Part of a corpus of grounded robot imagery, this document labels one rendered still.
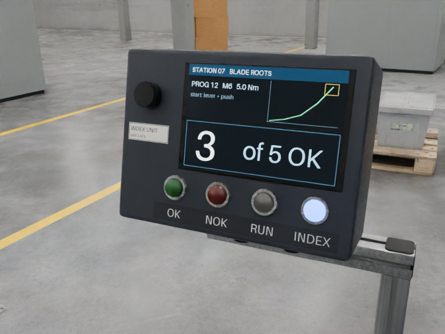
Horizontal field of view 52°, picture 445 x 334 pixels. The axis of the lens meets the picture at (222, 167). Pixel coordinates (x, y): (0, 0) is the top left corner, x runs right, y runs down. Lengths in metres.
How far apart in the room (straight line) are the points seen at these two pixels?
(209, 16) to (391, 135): 5.52
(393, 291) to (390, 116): 3.20
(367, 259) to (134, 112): 0.30
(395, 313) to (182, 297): 1.70
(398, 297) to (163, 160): 0.29
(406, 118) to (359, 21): 4.69
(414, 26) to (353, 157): 7.64
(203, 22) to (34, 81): 3.37
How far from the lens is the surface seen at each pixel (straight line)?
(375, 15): 8.17
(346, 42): 8.33
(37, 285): 2.46
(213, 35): 8.69
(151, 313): 2.12
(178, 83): 0.49
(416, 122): 3.71
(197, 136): 0.47
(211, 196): 0.46
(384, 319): 0.56
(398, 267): 0.52
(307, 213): 0.43
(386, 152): 3.68
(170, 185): 0.48
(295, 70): 0.44
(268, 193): 0.45
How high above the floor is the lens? 1.31
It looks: 21 degrees down
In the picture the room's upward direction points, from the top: 1 degrees counter-clockwise
